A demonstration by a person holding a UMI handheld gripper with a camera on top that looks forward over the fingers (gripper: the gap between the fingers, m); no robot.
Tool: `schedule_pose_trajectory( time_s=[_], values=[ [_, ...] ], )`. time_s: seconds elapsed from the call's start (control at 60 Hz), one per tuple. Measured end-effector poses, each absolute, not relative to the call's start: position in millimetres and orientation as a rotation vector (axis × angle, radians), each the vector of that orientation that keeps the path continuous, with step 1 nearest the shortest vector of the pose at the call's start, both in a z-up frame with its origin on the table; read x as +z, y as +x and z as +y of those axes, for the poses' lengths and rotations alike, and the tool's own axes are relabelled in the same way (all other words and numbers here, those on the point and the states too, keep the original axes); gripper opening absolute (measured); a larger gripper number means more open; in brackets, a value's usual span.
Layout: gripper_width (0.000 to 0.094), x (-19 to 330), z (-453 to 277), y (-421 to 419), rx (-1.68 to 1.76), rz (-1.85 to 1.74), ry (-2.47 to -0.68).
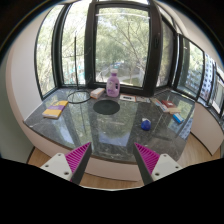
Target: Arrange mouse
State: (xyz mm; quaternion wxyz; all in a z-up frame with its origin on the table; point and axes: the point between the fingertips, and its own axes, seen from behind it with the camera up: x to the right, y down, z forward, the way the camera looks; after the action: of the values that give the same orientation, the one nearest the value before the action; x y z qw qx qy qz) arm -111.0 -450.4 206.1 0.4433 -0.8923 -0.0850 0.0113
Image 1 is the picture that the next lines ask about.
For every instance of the blue computer mouse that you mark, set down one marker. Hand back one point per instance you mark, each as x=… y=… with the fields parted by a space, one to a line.
x=146 y=124

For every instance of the long striped flat box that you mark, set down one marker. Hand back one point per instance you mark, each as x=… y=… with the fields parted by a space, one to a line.
x=159 y=104

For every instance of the small beige box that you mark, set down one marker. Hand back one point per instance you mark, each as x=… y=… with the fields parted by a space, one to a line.
x=97 y=93

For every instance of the black window frame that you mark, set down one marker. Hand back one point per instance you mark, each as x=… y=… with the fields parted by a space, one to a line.
x=140 y=38

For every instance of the black ring lamp stand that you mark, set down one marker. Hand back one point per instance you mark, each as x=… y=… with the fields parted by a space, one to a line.
x=77 y=96

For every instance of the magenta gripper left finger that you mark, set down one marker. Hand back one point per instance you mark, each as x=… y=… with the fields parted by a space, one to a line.
x=70 y=166

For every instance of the blue white small box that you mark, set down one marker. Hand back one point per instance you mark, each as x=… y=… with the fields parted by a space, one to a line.
x=178 y=118

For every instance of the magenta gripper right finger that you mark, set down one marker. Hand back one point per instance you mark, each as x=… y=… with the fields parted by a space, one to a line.
x=153 y=166

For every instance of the purple lotion bottle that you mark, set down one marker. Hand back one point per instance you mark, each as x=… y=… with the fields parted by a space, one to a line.
x=113 y=84

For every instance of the yellow purple book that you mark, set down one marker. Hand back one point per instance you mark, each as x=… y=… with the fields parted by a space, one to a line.
x=54 y=111

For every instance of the white flat card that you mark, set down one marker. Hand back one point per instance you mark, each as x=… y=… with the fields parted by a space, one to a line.
x=128 y=98

